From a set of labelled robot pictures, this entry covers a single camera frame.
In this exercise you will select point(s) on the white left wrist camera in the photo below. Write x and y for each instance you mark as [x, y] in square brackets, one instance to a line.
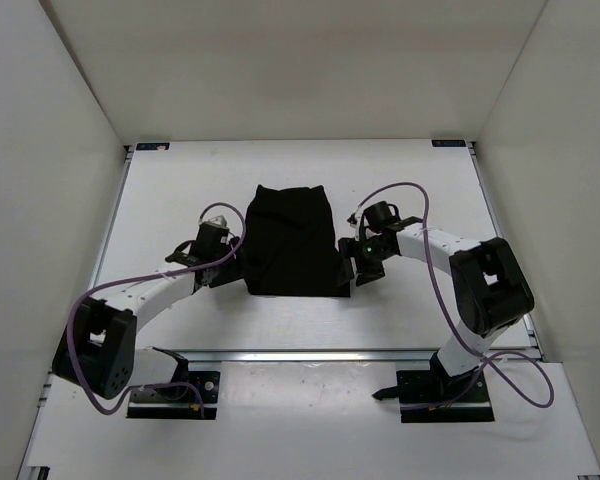
[216, 223]

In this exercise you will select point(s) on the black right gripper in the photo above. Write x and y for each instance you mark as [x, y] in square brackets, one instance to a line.
[349, 247]

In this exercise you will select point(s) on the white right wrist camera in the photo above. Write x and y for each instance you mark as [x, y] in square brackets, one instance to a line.
[356, 219]

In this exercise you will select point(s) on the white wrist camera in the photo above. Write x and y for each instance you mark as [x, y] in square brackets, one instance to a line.
[216, 223]
[356, 219]

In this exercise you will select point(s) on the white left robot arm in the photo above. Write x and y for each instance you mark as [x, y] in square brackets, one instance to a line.
[98, 351]

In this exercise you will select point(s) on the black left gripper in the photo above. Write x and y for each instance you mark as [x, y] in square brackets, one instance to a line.
[236, 271]

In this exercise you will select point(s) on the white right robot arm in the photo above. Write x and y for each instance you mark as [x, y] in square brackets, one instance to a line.
[490, 290]

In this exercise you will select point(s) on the black skirt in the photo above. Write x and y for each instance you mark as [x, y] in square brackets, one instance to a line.
[290, 245]

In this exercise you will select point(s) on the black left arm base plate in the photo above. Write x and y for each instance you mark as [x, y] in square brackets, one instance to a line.
[180, 392]

